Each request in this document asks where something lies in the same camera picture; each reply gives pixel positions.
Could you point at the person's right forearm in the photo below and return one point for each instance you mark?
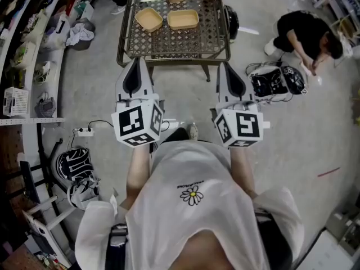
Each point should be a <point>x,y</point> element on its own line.
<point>242,170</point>

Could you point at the person's grey shoe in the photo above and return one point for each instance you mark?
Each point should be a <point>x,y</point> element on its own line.
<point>193,131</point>

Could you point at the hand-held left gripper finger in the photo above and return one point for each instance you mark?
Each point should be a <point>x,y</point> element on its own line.
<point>120,84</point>
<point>147,83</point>

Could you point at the white folding rack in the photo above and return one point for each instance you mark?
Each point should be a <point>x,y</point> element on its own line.
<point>50,221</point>

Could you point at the white storage rack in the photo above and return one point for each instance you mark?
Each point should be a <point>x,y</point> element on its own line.
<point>332,252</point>

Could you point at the white metal shelf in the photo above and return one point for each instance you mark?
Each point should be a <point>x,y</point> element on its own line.
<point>53,66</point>

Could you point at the white green paper bag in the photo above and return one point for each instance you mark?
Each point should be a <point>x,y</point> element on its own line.
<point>83,10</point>

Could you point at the person's black trousers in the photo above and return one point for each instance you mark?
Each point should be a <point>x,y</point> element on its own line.
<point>175,135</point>

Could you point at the white power strip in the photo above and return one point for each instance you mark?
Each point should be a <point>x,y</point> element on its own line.
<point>83,132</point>

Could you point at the person's left forearm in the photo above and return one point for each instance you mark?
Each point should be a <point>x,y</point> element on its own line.
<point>137,173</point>

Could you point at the person's white flower t-shirt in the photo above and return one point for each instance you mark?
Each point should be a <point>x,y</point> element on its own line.
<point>174,179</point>

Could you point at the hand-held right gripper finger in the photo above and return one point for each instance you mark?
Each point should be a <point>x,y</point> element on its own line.
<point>220,86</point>
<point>242,87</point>

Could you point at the white plastic bag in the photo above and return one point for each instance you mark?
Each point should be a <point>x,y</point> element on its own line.
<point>84,195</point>

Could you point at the white perforated basket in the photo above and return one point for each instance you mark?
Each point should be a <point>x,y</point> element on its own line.
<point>17,101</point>

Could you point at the black round stool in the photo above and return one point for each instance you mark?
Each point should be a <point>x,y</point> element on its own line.
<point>232,21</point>

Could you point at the white bag black mark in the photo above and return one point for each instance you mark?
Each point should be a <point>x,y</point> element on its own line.
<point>57,32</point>

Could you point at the brown lattice glass table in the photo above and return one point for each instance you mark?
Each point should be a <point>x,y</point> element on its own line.
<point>180,44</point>

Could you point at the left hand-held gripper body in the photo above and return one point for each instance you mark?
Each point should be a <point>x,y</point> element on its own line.
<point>135,122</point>

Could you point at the black white patterned helmet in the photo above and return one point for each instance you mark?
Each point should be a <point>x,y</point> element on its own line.
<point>74,164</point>

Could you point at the black headset device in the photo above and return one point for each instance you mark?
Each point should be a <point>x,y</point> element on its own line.
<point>295,80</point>

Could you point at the crumpled white cloth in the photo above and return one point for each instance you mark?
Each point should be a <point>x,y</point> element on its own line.
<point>80,35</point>

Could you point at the plaid fabric pouch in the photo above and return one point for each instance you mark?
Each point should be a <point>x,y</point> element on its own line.
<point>45,105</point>

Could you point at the grey bin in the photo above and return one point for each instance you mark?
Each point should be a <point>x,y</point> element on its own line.
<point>89,27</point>

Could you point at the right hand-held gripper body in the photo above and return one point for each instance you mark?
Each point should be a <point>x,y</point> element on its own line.
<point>244,125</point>

